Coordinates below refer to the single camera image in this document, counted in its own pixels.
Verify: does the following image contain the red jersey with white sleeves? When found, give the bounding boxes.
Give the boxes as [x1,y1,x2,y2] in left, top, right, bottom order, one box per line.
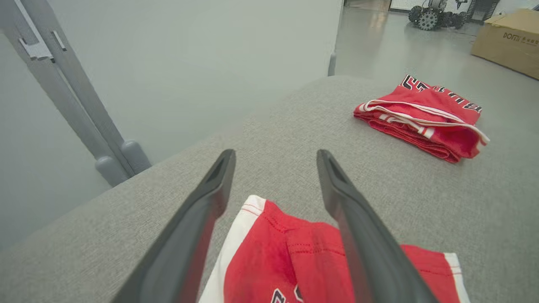
[353,74,491,164]

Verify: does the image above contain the wheeled robot with grey arms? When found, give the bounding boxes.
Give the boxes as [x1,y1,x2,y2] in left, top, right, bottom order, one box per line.
[408,0,469,31]

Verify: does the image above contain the black metal frame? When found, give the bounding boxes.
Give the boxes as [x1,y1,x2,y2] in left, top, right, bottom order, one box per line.
[467,0,502,24]

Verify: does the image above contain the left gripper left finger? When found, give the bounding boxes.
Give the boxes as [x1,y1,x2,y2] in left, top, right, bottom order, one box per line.
[109,149,237,303]

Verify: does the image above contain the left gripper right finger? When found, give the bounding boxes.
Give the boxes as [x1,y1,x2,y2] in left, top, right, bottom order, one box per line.
[316,149,439,303]

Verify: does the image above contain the grey partition end post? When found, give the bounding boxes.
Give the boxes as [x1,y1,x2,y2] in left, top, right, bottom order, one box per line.
[328,0,345,77]

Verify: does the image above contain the red basketball shorts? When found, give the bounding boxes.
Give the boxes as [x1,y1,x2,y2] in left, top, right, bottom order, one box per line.
[198,194,471,303]

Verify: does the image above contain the brown cardboard box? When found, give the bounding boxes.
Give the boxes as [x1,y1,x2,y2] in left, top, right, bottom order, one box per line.
[470,8,539,80]

